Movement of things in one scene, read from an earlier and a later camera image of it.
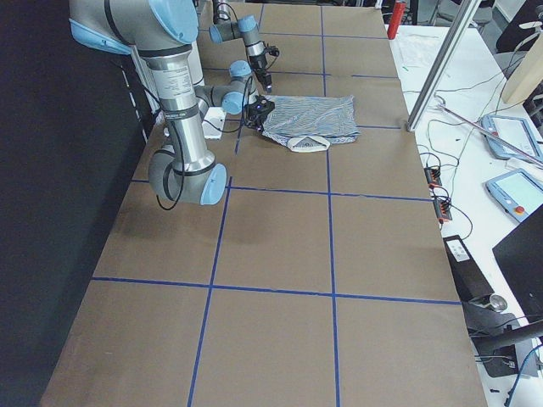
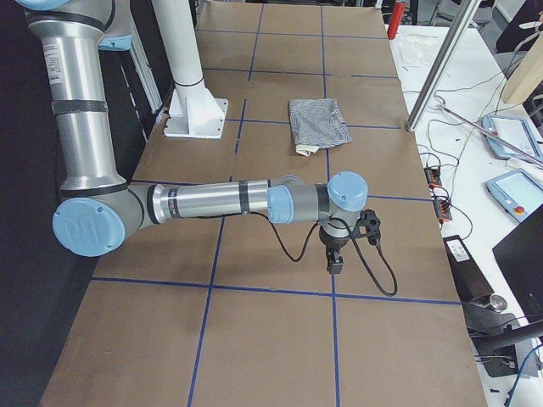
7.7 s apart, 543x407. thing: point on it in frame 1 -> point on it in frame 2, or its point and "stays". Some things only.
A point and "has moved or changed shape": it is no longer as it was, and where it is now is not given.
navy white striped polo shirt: (310, 123) has moved or changed shape
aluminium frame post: (463, 22) stays
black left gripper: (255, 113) -> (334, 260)
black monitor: (520, 257) stays
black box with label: (469, 279) stays
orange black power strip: (442, 205) stays
